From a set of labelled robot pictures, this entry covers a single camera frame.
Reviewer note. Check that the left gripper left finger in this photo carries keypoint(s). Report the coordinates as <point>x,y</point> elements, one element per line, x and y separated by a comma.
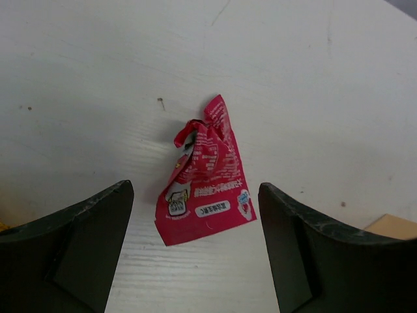
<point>66,261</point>

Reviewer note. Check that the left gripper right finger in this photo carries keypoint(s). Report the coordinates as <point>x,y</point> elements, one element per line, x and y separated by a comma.
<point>320,264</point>

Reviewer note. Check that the brown paper bag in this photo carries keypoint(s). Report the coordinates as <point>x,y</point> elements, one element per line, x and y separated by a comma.
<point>393,227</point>

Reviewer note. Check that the yellow snack bar wrapper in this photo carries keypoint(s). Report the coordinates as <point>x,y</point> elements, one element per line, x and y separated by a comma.
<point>5,226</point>

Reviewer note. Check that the small red triangular packet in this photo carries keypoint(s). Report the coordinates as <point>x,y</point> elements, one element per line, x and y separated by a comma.
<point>207,191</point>

